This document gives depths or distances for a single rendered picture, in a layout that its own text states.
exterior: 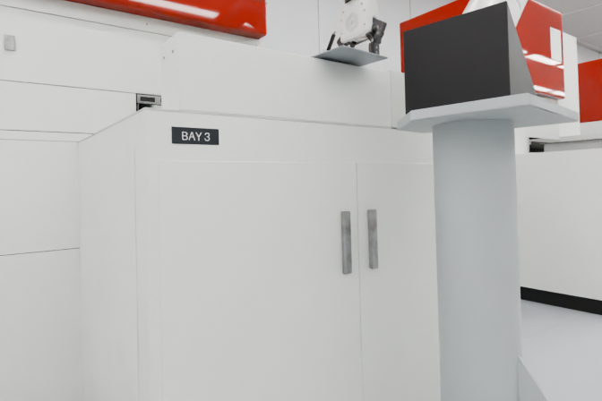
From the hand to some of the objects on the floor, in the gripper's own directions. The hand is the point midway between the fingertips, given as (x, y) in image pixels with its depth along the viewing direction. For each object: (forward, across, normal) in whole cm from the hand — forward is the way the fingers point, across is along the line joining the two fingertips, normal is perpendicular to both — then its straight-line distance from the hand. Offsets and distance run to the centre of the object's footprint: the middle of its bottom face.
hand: (361, 61), depth 111 cm
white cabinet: (+100, +25, +9) cm, 103 cm away
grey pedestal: (+99, -38, -6) cm, 106 cm away
